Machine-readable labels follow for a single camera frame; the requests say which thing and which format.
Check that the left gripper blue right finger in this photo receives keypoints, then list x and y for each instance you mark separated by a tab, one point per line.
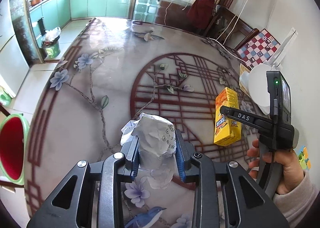
184	151

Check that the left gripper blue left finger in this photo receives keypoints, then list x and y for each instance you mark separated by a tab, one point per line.
131	159

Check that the white printed paper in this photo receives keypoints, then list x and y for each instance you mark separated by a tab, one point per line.
156	145

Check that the yellow drink carton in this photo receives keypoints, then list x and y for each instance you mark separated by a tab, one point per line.
227	131

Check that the grey sleeve right forearm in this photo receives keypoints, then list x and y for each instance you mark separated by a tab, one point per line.
298	205

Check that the green kitchen trash bin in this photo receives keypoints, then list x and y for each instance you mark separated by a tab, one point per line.
50	42

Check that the teal kitchen cabinets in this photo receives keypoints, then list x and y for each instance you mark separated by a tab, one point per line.
57	13

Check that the person's right hand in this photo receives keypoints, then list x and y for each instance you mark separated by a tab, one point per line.
286	173

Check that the checkered red chair cushion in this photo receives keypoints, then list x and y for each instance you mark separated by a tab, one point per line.
259	49

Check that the red bin with green rim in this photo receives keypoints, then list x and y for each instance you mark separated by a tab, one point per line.
13	149

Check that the red hanging garment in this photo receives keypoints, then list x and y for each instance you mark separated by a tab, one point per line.
200	13

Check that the white refrigerator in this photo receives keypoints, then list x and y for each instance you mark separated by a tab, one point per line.
13	66

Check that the orange cooking pot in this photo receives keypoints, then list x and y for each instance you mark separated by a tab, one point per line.
35	2

